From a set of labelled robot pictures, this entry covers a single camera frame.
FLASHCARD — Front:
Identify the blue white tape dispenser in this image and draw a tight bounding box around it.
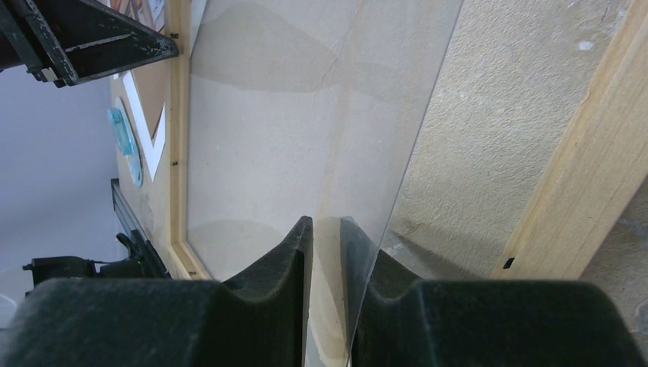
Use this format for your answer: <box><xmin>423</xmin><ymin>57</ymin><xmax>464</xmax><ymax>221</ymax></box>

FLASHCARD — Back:
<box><xmin>108</xmin><ymin>97</ymin><xmax>143</xmax><ymax>187</ymax></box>

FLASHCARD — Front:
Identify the wooden picture frame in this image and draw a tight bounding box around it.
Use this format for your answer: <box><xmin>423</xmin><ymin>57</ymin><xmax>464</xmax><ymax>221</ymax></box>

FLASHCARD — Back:
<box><xmin>164</xmin><ymin>1</ymin><xmax>647</xmax><ymax>280</ymax></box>

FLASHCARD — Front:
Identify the brown backing board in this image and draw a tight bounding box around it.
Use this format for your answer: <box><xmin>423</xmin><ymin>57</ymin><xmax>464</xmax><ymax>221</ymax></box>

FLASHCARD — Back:
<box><xmin>132</xmin><ymin>61</ymin><xmax>167</xmax><ymax>139</ymax></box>

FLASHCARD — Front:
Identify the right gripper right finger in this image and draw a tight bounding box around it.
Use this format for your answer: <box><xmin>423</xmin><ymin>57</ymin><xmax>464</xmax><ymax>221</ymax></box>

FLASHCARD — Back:
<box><xmin>340</xmin><ymin>217</ymin><xmax>646</xmax><ymax>366</ymax></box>

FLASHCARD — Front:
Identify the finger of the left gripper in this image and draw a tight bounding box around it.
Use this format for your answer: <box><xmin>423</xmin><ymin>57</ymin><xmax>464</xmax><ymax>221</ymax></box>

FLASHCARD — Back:
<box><xmin>1</xmin><ymin>1</ymin><xmax>179</xmax><ymax>88</ymax></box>

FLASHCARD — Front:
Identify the clear acrylic sheet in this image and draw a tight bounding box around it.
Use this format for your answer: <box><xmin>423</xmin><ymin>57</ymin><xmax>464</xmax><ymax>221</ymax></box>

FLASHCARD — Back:
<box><xmin>186</xmin><ymin>1</ymin><xmax>462</xmax><ymax>366</ymax></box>

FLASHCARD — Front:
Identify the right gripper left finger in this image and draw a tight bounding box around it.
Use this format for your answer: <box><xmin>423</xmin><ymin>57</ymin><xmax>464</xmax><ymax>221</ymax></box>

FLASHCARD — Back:
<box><xmin>1</xmin><ymin>216</ymin><xmax>313</xmax><ymax>366</ymax></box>

